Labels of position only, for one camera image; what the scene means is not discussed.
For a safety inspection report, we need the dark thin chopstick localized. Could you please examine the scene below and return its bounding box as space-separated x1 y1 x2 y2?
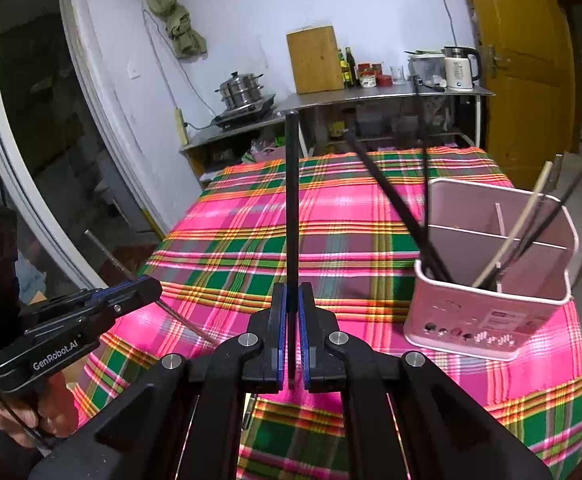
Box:
83 228 220 347

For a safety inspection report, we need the black chopstick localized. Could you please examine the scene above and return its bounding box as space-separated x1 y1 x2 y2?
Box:
344 130 452 283
483 155 582 288
285 110 300 390
410 76 431 260

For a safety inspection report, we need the cream wooden chopstick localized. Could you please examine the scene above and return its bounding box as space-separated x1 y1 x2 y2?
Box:
472 160 553 288

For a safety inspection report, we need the metal kitchen shelf table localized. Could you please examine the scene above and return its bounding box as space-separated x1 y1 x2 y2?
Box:
277 84 492 155

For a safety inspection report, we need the person's left hand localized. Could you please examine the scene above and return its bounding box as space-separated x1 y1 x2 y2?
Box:
0 372 78 448

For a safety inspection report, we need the pink plaid tablecloth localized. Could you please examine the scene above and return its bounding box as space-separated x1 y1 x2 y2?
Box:
73 155 582 479

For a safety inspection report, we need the pink plastic utensil holder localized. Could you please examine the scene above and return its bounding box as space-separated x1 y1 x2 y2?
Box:
404 178 578 361

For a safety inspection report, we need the low metal side shelf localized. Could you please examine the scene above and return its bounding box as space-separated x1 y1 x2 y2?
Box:
179 116 283 180

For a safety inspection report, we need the induction cooktop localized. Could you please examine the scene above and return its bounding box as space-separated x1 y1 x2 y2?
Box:
212 93 276 130

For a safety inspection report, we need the stainless steel steamer pot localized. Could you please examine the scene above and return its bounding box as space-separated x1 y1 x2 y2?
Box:
216 72 262 110

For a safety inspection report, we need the dark sauce bottle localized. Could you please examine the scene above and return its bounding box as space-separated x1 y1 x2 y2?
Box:
345 47 359 87

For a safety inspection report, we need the red lidded jar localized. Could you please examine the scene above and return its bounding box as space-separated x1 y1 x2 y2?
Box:
357 63 377 88

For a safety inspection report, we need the wooden cutting board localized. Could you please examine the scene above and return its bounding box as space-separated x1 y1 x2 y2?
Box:
287 25 344 94

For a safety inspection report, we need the white electric kettle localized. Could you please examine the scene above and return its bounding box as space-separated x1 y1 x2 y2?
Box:
443 46 482 91

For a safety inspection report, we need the green hanging cloth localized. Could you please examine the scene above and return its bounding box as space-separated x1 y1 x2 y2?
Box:
146 0 207 58

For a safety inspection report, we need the yellow wooden door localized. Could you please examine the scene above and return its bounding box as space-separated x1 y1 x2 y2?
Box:
472 0 576 190

